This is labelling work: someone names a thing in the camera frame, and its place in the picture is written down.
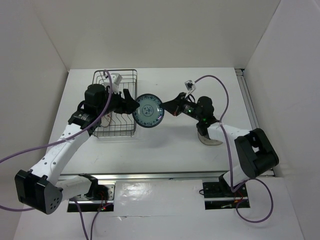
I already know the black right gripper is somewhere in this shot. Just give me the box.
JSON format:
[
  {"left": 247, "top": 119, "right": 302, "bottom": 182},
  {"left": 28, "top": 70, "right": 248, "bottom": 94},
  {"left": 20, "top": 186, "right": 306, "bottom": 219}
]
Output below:
[{"left": 160, "top": 92, "right": 203, "bottom": 122}]

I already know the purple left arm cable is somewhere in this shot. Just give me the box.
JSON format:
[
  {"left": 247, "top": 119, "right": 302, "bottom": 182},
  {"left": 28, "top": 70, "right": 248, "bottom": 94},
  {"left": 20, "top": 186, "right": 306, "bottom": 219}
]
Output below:
[{"left": 0, "top": 69, "right": 112, "bottom": 213}]

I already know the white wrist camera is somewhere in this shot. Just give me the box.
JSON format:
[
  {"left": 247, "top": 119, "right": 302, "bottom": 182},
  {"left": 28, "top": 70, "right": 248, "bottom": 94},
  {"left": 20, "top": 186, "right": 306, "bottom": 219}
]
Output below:
[
  {"left": 103, "top": 73, "right": 123, "bottom": 94},
  {"left": 184, "top": 80, "right": 196, "bottom": 98}
]

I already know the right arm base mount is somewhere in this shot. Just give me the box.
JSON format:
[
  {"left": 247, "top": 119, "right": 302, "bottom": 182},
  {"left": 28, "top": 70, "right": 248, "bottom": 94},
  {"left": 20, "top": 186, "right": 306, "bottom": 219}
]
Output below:
[{"left": 199, "top": 182, "right": 251, "bottom": 210}]

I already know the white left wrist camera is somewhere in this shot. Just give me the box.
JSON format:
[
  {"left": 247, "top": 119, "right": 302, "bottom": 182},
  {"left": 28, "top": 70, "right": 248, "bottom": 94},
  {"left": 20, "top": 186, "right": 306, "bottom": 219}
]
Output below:
[{"left": 103, "top": 73, "right": 123, "bottom": 94}]

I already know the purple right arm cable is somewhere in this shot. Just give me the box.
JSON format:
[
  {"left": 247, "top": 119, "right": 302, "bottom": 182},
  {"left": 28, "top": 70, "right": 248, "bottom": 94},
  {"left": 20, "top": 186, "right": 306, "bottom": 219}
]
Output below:
[{"left": 193, "top": 74, "right": 275, "bottom": 223}]

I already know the orange sunburst plate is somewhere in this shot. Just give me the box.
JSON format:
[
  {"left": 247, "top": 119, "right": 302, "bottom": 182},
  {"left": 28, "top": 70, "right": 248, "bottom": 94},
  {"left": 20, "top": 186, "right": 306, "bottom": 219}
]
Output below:
[{"left": 100, "top": 113, "right": 112, "bottom": 128}]

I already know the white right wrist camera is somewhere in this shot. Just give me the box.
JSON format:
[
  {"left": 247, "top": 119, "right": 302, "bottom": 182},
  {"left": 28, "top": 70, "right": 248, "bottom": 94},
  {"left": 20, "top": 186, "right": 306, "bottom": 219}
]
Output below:
[{"left": 184, "top": 80, "right": 196, "bottom": 98}]

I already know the small beige speckled dish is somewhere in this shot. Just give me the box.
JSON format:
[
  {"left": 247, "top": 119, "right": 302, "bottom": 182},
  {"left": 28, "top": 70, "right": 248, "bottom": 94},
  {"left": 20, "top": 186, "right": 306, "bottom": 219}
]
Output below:
[{"left": 197, "top": 131, "right": 223, "bottom": 146}]

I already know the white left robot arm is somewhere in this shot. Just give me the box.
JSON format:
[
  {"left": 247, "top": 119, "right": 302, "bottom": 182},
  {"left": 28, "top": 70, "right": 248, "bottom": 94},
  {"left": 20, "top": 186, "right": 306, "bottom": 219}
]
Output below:
[{"left": 14, "top": 84, "right": 140, "bottom": 215}]

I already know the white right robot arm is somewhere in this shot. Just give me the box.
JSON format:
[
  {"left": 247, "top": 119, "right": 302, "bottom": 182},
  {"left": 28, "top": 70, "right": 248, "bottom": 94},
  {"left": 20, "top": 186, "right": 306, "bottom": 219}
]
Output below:
[{"left": 160, "top": 92, "right": 279, "bottom": 196}]

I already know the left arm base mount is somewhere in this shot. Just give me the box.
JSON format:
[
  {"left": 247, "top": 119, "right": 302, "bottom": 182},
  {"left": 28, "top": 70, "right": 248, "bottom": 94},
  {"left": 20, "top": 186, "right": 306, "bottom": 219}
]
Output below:
[{"left": 74, "top": 181, "right": 116, "bottom": 213}]

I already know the small blue patterned plate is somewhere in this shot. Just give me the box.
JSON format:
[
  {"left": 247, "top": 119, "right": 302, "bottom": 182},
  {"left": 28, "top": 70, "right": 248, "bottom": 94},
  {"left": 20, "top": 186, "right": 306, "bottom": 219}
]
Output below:
[{"left": 132, "top": 93, "right": 165, "bottom": 128}]

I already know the aluminium side rail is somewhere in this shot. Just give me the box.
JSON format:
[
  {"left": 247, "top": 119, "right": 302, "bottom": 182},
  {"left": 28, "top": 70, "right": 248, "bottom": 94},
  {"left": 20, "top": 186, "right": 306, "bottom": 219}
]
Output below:
[{"left": 235, "top": 69, "right": 279, "bottom": 178}]

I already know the aluminium front rail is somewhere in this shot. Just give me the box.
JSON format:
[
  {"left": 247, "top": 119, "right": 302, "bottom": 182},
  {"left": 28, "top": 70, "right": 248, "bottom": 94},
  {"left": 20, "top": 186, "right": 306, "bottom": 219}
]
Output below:
[{"left": 53, "top": 170, "right": 226, "bottom": 183}]

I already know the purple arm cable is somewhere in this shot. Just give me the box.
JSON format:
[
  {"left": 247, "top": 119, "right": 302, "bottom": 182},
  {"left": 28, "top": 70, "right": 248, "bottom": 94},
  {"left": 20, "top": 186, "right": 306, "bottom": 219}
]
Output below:
[
  {"left": 0, "top": 69, "right": 112, "bottom": 213},
  {"left": 193, "top": 74, "right": 275, "bottom": 223}
]

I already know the metal wire dish rack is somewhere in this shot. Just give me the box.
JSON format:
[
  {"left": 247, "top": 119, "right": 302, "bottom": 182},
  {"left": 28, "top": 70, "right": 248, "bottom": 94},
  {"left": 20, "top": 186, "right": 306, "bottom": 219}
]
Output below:
[{"left": 93, "top": 69, "right": 138, "bottom": 138}]

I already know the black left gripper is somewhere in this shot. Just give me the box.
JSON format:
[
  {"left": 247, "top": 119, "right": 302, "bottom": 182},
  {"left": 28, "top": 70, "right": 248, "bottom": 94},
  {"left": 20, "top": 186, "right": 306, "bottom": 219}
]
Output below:
[{"left": 97, "top": 86, "right": 140, "bottom": 117}]

